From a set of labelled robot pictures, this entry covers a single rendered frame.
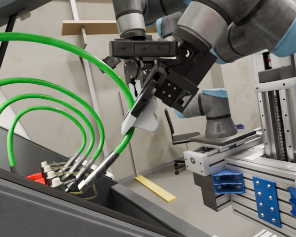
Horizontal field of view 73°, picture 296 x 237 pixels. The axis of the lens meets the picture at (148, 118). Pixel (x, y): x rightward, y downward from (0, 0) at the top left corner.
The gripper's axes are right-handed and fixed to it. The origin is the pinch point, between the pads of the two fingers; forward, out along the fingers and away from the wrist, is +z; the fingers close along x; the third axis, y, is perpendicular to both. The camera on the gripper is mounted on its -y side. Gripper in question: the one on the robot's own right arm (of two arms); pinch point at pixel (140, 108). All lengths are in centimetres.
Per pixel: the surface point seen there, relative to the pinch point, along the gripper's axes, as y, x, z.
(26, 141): -27.5, 32.2, 3.9
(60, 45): -19.6, -9.7, -14.3
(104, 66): -13.4, -12.5, -9.7
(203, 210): 114, 102, 125
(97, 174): -18.5, -10.5, 9.8
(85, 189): -21.0, -9.6, 11.9
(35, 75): 6, 269, -66
